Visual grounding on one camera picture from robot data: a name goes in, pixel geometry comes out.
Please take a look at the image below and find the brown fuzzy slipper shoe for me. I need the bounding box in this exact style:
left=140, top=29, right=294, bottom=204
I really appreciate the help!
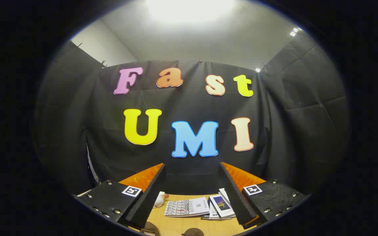
left=140, top=222, right=159, bottom=236
left=181, top=228, right=204, bottom=236

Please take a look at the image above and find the dark cover book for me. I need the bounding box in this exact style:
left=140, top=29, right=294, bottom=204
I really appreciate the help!
left=201, top=214, right=232, bottom=220

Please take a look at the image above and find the white book with black lettering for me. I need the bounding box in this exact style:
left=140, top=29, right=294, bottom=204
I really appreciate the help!
left=208, top=201, right=224, bottom=220

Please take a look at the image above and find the white book with blue photo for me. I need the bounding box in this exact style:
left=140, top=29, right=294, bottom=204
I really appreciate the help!
left=209, top=194, right=235, bottom=218

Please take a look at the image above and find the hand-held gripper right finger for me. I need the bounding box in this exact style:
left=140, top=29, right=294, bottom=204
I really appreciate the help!
left=219, top=162, right=309, bottom=229

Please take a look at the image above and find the white duck plush toy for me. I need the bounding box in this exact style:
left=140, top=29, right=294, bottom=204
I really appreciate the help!
left=153, top=191, right=169, bottom=208

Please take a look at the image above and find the bright ceiling light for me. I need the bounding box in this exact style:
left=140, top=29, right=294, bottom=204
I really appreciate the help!
left=145, top=0, right=237, bottom=23

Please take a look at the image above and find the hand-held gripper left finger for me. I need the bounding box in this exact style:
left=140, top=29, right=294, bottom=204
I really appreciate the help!
left=72, top=163, right=166, bottom=229

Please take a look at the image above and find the grey patterned cover book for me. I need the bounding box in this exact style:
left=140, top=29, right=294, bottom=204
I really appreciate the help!
left=164, top=197, right=210, bottom=218

